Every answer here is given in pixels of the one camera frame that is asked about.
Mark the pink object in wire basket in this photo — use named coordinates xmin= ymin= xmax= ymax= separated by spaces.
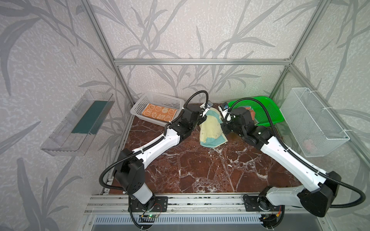
xmin=303 ymin=139 xmax=318 ymax=155

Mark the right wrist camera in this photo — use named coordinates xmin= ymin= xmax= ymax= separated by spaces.
xmin=218 ymin=103 xmax=232 ymax=122

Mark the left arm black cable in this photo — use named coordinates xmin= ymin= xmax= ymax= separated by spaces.
xmin=99 ymin=90 xmax=209 ymax=230

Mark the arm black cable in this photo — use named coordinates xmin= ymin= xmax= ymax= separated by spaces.
xmin=99 ymin=90 xmax=209 ymax=230
xmin=225 ymin=97 xmax=366 ymax=229

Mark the green plastic basket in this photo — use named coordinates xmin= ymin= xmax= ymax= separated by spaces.
xmin=227 ymin=96 xmax=286 ymax=128

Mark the orange bunny pattern towel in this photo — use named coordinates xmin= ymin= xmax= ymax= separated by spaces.
xmin=142 ymin=104 xmax=178 ymax=122

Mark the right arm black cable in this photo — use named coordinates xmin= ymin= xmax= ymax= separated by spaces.
xmin=225 ymin=97 xmax=366 ymax=229

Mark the clear acrylic wall shelf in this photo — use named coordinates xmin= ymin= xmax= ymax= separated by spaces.
xmin=40 ymin=90 xmax=115 ymax=157

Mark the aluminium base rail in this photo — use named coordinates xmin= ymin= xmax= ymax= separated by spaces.
xmin=78 ymin=193 xmax=330 ymax=231

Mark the brown pink striped towel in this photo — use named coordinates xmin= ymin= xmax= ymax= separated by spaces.
xmin=244 ymin=106 xmax=256 ymax=123

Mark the white plastic basket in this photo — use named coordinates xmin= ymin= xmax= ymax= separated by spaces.
xmin=130 ymin=91 xmax=185 ymax=127

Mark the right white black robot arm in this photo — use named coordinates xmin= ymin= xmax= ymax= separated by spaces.
xmin=218 ymin=106 xmax=342 ymax=217

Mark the white wire mesh basket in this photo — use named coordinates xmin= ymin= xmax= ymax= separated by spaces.
xmin=280 ymin=88 xmax=350 ymax=157

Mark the blue yellow towel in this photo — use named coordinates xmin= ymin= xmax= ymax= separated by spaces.
xmin=199 ymin=107 xmax=228 ymax=148

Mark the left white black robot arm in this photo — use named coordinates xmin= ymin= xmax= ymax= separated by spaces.
xmin=114 ymin=102 xmax=212 ymax=210

